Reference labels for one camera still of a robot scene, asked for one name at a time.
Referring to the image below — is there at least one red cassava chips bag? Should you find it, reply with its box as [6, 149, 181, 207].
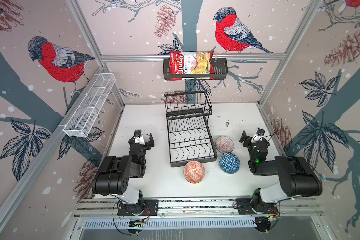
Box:
[169, 51, 214, 75]

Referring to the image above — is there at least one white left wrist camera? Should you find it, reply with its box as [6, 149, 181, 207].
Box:
[134, 130, 145, 145]

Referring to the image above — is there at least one black wall shelf basket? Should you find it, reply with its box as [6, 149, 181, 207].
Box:
[163, 58, 228, 81]

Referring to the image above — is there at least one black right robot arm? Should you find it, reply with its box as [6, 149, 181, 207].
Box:
[236, 128, 323, 216]

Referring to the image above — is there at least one blue geometric patterned bowl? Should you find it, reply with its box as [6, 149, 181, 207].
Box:
[219, 153, 241, 174]

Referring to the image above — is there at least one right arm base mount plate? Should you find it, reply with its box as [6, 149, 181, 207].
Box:
[235, 198, 279, 216]

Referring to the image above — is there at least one maroon striped bowl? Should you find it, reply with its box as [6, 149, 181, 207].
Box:
[215, 136, 235, 154]

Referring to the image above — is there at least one white wire mesh basket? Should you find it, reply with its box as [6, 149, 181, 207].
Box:
[63, 73, 116, 138]

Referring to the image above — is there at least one black wire dish rack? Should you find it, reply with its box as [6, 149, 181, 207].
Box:
[164, 91, 218, 168]

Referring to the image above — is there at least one orange and blue patterned bowl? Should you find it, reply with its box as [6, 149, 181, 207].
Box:
[183, 161, 205, 184]

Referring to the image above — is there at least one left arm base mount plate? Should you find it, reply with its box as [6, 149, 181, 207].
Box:
[117, 200, 159, 217]

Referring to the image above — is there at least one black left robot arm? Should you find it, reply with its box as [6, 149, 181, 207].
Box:
[92, 130, 159, 217]

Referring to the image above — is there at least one aluminium front rail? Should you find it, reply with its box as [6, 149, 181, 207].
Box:
[73, 196, 324, 219]

